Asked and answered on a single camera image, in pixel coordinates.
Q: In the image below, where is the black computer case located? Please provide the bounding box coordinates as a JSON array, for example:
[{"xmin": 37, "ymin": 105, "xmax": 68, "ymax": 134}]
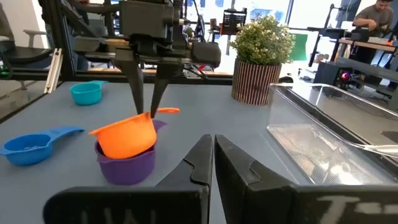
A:
[{"xmin": 313, "ymin": 60, "xmax": 354, "ymax": 90}]

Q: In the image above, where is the black monitor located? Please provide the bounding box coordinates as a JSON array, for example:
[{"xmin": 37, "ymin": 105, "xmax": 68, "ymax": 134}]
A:
[{"xmin": 221, "ymin": 7, "xmax": 248, "ymax": 35}]

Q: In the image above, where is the artificial plant in striped pot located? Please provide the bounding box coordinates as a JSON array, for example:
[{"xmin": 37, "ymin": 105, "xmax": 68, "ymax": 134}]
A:
[{"xmin": 229, "ymin": 14, "xmax": 296, "ymax": 106}]

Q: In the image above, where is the black aluminium table frame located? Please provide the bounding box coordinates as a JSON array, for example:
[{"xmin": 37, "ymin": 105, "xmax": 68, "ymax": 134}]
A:
[{"xmin": 0, "ymin": 0, "xmax": 234, "ymax": 86}]

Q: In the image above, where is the white aluminium bar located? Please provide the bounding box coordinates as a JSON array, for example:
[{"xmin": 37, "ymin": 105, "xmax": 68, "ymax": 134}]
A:
[{"xmin": 43, "ymin": 47, "xmax": 64, "ymax": 95}]

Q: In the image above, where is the blue measuring cup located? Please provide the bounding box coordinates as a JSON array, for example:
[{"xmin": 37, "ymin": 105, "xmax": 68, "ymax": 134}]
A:
[{"xmin": 0, "ymin": 125, "xmax": 85, "ymax": 167}]

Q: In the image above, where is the clear plastic basket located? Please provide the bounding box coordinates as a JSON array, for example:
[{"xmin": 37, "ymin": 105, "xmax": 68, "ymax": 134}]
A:
[{"xmin": 266, "ymin": 82, "xmax": 398, "ymax": 187}]

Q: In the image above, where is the teal measuring cup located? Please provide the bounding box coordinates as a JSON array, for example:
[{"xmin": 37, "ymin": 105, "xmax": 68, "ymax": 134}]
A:
[{"xmin": 69, "ymin": 80, "xmax": 109, "ymax": 106}]

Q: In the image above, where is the green board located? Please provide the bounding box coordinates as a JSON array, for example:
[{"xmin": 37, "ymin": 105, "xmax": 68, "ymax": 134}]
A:
[{"xmin": 288, "ymin": 33, "xmax": 308, "ymax": 62}]

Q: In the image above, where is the orange measuring cup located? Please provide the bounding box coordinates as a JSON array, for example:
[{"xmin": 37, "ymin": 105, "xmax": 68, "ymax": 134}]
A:
[{"xmin": 88, "ymin": 107, "xmax": 181, "ymax": 160}]

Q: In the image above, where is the black desk stand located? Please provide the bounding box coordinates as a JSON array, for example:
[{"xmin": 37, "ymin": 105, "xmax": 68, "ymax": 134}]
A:
[{"xmin": 307, "ymin": 2, "xmax": 348, "ymax": 68}]

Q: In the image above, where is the purple measuring cup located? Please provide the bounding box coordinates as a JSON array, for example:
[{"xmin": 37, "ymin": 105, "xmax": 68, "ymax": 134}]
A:
[{"xmin": 94, "ymin": 119, "xmax": 168, "ymax": 186}]

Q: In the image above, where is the dark chair with white armrest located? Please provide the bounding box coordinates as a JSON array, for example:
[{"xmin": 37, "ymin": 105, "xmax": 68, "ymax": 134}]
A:
[{"xmin": 0, "ymin": 2, "xmax": 53, "ymax": 65}]

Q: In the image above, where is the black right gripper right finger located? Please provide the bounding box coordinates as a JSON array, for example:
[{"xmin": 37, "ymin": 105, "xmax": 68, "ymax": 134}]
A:
[{"xmin": 214, "ymin": 133, "xmax": 398, "ymax": 224}]

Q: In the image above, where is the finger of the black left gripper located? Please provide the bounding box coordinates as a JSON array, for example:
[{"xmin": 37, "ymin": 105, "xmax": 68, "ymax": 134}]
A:
[
  {"xmin": 114, "ymin": 58, "xmax": 145, "ymax": 115},
  {"xmin": 150, "ymin": 63, "xmax": 183, "ymax": 119}
]

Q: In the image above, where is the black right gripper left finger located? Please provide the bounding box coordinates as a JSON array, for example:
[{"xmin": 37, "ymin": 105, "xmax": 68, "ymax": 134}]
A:
[{"xmin": 42, "ymin": 133, "xmax": 215, "ymax": 224}]

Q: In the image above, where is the person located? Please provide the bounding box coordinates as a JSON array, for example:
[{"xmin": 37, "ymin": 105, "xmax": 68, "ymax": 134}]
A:
[{"xmin": 352, "ymin": 0, "xmax": 396, "ymax": 35}]

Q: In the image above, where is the wooden desk with grey frame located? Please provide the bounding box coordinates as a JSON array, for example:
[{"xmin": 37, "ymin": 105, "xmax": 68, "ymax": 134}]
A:
[{"xmin": 335, "ymin": 37, "xmax": 398, "ymax": 94}]

